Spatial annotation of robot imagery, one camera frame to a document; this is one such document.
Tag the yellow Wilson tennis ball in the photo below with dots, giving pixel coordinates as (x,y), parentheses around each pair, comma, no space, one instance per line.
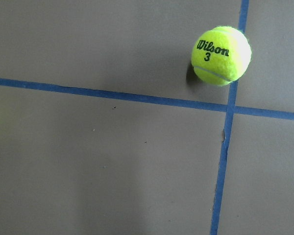
(221,56)

